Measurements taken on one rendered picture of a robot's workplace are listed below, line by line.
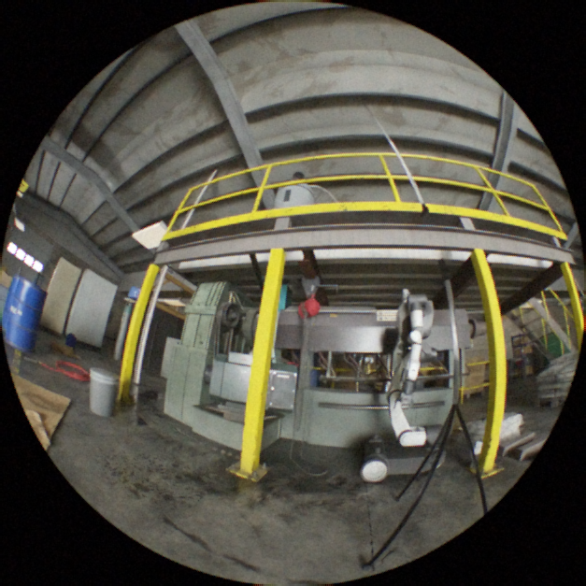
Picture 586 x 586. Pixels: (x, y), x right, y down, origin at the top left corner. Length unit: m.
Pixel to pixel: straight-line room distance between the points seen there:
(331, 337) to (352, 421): 0.94
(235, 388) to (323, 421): 0.97
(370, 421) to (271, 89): 5.73
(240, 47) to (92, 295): 6.98
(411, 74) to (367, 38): 1.12
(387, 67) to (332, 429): 5.91
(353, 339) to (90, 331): 6.52
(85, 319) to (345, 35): 8.83
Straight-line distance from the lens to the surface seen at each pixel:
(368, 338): 2.19
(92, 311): 6.70
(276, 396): 1.73
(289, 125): 4.98
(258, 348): 1.33
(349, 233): 1.62
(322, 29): 4.87
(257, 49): 4.99
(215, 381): 1.80
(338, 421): 2.16
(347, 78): 4.84
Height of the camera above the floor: 0.80
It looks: 22 degrees up
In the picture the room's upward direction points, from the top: 7 degrees clockwise
